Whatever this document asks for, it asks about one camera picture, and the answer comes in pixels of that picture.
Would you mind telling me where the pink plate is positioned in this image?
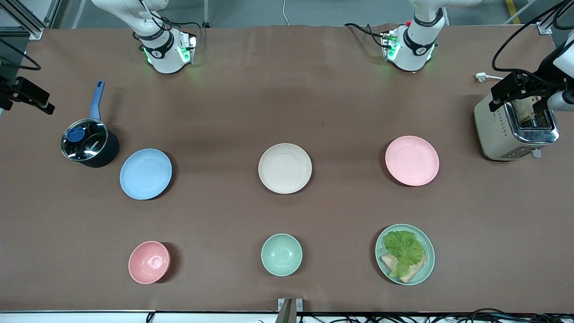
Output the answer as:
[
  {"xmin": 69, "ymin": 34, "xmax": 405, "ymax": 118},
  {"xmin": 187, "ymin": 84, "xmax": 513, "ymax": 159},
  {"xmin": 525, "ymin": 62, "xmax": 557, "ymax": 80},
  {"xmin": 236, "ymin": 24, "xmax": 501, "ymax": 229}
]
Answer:
[{"xmin": 385, "ymin": 135, "xmax": 440, "ymax": 187}]

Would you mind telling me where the blue plate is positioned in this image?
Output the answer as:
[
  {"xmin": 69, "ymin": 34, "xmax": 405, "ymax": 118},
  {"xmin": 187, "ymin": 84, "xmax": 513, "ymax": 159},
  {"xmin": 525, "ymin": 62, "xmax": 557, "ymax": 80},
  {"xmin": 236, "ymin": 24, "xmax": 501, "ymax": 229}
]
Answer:
[{"xmin": 119, "ymin": 148, "xmax": 173, "ymax": 200}]

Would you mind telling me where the toast slice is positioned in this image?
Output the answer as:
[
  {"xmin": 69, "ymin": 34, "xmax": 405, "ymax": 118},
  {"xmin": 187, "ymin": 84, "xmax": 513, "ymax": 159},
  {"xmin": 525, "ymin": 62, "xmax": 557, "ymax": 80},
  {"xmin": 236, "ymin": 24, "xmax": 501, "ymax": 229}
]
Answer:
[{"xmin": 513, "ymin": 98, "xmax": 545, "ymax": 125}]

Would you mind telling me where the beige chrome toaster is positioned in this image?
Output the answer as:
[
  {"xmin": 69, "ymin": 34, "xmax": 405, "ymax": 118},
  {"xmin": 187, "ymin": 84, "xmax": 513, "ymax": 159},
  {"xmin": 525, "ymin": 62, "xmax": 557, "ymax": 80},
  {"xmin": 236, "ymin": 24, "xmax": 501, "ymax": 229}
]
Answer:
[{"xmin": 474, "ymin": 92, "xmax": 560, "ymax": 161}]

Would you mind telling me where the glass lid blue knob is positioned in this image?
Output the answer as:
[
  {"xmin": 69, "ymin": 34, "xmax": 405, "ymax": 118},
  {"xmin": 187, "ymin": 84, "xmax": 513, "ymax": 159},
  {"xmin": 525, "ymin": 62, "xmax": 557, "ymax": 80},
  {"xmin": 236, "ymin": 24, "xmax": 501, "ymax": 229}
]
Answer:
[{"xmin": 61, "ymin": 118, "xmax": 109, "ymax": 161}]

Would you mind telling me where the grey connector box green light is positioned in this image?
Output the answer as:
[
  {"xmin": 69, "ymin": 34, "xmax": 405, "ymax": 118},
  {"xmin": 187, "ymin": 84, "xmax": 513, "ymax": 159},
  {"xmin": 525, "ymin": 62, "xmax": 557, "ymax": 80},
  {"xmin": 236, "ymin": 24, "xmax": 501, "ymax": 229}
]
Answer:
[
  {"xmin": 177, "ymin": 32, "xmax": 197, "ymax": 64},
  {"xmin": 381, "ymin": 29, "xmax": 400, "ymax": 61}
]

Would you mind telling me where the green lettuce leaf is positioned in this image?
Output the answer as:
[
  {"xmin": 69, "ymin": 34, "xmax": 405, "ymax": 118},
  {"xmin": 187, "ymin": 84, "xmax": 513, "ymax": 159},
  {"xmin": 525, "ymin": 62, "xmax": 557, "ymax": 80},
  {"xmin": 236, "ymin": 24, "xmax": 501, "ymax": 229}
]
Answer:
[{"xmin": 382, "ymin": 230, "xmax": 426, "ymax": 279}]

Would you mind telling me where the green plate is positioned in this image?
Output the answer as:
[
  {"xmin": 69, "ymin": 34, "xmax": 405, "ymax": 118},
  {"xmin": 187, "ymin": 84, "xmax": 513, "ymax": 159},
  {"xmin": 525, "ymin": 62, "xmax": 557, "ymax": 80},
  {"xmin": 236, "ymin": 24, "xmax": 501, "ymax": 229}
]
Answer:
[{"xmin": 375, "ymin": 224, "xmax": 435, "ymax": 286}]

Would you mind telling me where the small pink bowl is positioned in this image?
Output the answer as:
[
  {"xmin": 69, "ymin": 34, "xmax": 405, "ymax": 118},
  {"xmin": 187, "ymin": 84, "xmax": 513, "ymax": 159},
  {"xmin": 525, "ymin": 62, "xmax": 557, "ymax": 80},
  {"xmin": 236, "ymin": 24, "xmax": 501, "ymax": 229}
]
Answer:
[{"xmin": 128, "ymin": 241, "xmax": 171, "ymax": 284}]

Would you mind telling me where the brown bread slice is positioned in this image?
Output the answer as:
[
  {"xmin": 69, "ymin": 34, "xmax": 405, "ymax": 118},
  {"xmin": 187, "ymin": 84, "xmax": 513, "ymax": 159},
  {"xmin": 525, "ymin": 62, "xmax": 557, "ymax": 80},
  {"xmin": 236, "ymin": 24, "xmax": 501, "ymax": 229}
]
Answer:
[{"xmin": 380, "ymin": 252, "xmax": 426, "ymax": 284}]

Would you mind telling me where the beige plate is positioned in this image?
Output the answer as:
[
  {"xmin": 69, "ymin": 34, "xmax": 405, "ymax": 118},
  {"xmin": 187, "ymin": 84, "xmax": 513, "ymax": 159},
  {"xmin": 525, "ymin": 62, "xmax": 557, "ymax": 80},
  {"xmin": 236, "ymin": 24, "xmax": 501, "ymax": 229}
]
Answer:
[{"xmin": 258, "ymin": 143, "xmax": 313, "ymax": 194}]

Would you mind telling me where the small green bowl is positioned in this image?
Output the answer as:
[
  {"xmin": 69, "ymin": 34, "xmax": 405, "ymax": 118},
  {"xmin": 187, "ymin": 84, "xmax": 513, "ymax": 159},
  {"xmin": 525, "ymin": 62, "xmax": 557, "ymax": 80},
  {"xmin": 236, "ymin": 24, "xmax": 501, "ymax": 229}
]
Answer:
[{"xmin": 261, "ymin": 233, "xmax": 303, "ymax": 277}]

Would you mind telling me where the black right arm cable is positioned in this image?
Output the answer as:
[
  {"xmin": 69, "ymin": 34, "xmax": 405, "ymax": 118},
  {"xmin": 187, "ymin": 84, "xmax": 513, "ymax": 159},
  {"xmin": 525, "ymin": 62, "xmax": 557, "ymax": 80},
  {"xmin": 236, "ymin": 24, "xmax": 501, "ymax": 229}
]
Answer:
[{"xmin": 0, "ymin": 39, "xmax": 42, "ymax": 71}]

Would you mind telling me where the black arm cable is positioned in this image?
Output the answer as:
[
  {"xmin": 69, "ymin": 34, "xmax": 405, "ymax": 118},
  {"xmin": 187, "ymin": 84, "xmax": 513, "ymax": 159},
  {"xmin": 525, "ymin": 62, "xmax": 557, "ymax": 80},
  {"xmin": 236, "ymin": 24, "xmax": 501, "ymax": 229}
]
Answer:
[
  {"xmin": 492, "ymin": 0, "xmax": 574, "ymax": 74},
  {"xmin": 0, "ymin": 39, "xmax": 42, "ymax": 71}
]

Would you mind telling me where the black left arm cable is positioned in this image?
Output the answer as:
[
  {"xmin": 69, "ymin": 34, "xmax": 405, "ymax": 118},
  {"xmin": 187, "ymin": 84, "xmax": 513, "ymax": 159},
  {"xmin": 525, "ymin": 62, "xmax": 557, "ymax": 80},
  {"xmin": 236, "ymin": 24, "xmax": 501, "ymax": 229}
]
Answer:
[{"xmin": 492, "ymin": 0, "xmax": 574, "ymax": 74}]

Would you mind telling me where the aluminium frame profile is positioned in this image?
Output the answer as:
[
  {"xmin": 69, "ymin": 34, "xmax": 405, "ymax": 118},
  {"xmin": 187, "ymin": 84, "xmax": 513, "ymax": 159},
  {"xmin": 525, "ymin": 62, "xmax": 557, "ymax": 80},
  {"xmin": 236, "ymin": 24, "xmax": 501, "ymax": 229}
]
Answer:
[
  {"xmin": 0, "ymin": 0, "xmax": 61, "ymax": 40},
  {"xmin": 502, "ymin": 0, "xmax": 574, "ymax": 35}
]

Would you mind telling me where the dark pot blue handle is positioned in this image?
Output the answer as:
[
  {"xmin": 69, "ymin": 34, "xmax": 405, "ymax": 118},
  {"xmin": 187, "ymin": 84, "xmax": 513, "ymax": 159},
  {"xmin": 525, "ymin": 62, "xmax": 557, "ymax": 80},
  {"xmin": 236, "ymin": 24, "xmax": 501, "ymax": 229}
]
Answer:
[{"xmin": 61, "ymin": 80, "xmax": 120, "ymax": 168}]

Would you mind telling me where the black base cable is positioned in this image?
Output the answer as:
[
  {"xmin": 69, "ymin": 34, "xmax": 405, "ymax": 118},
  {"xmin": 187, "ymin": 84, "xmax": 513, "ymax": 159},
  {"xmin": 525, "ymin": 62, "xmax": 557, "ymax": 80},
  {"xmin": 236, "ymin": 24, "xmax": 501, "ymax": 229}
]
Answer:
[
  {"xmin": 344, "ymin": 22, "xmax": 391, "ymax": 48},
  {"xmin": 155, "ymin": 16, "xmax": 203, "ymax": 35}
]

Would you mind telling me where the black cable bundle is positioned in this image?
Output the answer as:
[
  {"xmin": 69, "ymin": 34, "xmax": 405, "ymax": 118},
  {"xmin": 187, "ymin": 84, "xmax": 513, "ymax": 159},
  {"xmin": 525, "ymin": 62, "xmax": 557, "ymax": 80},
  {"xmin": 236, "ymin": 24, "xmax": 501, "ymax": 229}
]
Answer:
[{"xmin": 298, "ymin": 307, "xmax": 574, "ymax": 323}]

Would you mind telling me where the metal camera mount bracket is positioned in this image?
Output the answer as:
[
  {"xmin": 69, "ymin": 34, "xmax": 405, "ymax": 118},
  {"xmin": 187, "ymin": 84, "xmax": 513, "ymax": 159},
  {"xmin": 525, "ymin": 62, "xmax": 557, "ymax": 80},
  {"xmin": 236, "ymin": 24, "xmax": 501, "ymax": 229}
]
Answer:
[{"xmin": 277, "ymin": 298, "xmax": 303, "ymax": 323}]

